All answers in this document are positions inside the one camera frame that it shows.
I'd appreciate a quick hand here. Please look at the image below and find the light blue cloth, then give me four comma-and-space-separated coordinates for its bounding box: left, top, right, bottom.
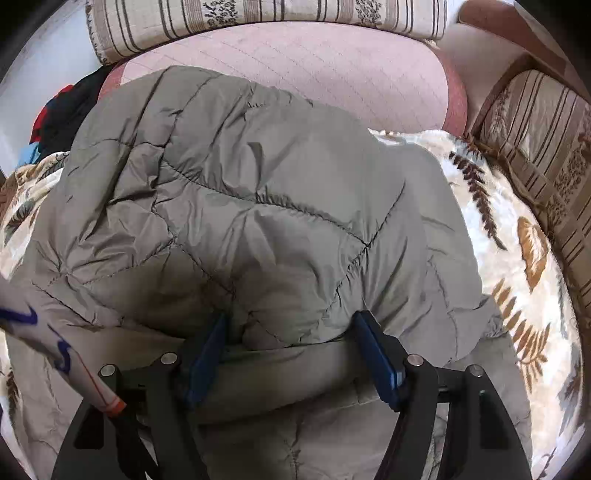
18, 142, 48, 165

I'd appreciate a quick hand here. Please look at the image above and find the striped floral side cushion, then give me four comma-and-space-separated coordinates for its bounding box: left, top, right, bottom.
475, 69, 591, 306

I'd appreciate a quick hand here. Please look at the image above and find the black cloth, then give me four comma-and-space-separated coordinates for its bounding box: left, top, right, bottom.
39, 69, 112, 154

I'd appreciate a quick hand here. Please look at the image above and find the pink bolster pillow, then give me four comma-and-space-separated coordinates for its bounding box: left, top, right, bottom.
97, 21, 469, 139

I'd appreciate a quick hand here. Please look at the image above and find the red cloth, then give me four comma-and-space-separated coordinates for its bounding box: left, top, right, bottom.
30, 95, 64, 145

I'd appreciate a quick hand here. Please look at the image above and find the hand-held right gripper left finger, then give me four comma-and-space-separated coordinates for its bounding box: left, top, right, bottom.
51, 313, 228, 480

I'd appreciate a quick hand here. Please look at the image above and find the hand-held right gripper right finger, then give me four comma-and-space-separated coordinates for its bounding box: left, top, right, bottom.
353, 310, 527, 480

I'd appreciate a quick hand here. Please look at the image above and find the long striped floral cushion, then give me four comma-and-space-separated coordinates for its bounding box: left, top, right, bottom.
85, 0, 448, 65

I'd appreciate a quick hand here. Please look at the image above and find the olive quilted hooded jacket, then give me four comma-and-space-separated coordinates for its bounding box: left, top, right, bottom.
4, 65, 534, 480

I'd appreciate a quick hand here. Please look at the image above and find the leaf print fleece blanket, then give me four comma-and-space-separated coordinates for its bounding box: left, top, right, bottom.
0, 129, 585, 480

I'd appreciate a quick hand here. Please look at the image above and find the brown wooden sofa frame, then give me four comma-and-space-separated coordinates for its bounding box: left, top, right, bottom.
457, 0, 574, 139

